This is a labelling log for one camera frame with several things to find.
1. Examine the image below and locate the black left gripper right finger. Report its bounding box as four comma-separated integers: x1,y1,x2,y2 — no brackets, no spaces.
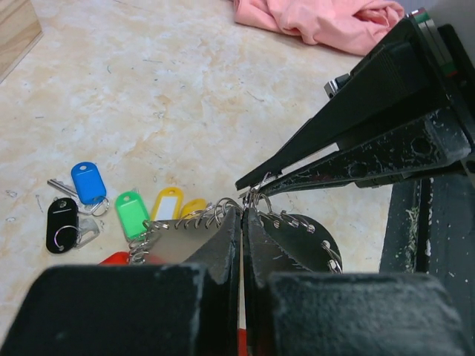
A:
243,208,474,355

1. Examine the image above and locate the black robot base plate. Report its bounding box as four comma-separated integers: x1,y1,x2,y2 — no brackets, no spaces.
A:
378,174,475,290

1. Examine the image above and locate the key with blue tag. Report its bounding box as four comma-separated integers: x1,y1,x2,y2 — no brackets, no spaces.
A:
47,162,110,217

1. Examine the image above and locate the key with yellow tag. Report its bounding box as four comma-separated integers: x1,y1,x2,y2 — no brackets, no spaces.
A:
150,187,184,220

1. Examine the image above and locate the key with black tag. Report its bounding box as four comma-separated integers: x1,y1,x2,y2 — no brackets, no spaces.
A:
45,197,100,254

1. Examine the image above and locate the red-handled metal key organizer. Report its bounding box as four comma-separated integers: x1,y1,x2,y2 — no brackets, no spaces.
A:
103,198,342,355

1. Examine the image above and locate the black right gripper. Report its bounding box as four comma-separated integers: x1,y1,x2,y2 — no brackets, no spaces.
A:
235,8,474,195

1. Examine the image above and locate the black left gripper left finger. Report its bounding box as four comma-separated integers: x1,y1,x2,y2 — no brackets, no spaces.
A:
1,208,240,355

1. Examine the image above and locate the wooden clothes rack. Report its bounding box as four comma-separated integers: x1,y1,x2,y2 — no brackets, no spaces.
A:
0,0,43,82

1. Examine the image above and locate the key with green tag on ring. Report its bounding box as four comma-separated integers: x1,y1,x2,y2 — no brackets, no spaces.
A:
115,191,149,241

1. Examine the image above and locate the pink cloth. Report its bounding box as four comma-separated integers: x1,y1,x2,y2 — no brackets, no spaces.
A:
233,0,404,56

